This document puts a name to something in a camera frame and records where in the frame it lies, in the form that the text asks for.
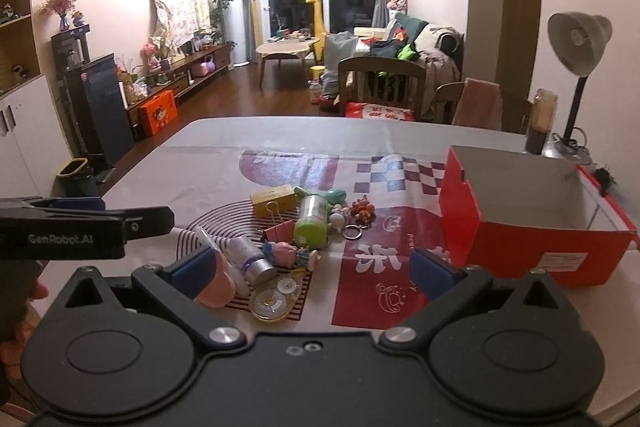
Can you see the white storage cabinet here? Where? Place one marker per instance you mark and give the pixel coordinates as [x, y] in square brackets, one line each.
[33, 144]

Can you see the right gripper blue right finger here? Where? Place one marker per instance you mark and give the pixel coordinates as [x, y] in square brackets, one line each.
[450, 292]

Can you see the red dragon keychain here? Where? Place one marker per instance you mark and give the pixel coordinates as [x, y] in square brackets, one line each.
[362, 211]

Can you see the black yellow trash bin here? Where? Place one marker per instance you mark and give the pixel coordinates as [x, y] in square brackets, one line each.
[76, 179]

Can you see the red white patterned table mat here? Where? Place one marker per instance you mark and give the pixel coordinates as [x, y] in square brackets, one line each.
[362, 280]

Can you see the grey desk lamp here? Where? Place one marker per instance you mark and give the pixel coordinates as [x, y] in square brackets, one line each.
[578, 40]

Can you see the yellow small box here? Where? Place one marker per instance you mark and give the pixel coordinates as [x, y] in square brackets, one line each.
[283, 194]

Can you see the pink binder clip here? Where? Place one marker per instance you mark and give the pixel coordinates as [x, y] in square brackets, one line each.
[281, 230]

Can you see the green cylindrical bottle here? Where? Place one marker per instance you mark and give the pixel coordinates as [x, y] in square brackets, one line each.
[311, 226]

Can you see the black power plug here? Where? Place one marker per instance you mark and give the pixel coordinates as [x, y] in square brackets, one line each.
[604, 180]

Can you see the sofa piled with clothes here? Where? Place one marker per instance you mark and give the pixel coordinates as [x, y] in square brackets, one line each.
[439, 50]

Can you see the silver cylindrical bottle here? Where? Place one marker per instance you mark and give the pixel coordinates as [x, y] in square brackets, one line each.
[256, 269]

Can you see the wooden tv console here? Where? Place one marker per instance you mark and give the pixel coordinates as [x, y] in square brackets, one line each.
[185, 74]

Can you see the teal egg-shaped toy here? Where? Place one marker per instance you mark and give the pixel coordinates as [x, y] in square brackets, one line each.
[333, 196]

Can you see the orange gift box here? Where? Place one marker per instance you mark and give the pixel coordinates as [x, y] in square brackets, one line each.
[156, 113]

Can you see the glass jar dark contents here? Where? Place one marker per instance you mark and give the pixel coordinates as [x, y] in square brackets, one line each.
[540, 121]

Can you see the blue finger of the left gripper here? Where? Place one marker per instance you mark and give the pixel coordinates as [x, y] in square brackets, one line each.
[143, 223]

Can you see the red printed rice bag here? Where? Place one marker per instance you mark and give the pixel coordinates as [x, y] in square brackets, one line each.
[359, 110]

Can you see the chair with pink towel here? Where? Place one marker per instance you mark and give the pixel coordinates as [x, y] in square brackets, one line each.
[481, 104]

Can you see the wooden dining chair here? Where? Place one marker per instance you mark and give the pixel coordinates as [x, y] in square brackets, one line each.
[381, 81]

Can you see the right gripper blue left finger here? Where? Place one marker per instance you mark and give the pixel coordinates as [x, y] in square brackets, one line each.
[170, 292]

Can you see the pink pig figurine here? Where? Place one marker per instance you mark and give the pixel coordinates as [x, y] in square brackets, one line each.
[289, 256]

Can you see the white bunny keychain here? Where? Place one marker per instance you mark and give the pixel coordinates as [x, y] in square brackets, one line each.
[338, 218]

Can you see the yellow giraffe toy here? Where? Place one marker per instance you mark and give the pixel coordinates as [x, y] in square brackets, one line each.
[319, 30]

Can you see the wooden coffee table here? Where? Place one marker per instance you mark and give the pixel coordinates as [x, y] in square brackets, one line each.
[285, 49]

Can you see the red cardboard box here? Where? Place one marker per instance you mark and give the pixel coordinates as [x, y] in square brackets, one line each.
[511, 213]

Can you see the black water dispenser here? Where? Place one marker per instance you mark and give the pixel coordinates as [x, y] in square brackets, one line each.
[90, 87]

